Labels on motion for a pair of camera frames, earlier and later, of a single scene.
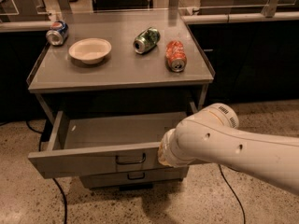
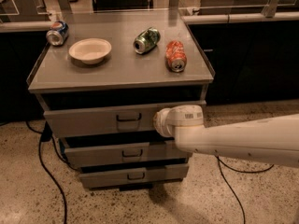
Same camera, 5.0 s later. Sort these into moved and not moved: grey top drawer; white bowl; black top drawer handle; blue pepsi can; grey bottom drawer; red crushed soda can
Moved: grey top drawer; black top drawer handle
Not moved: red crushed soda can; grey bottom drawer; white bowl; blue pepsi can
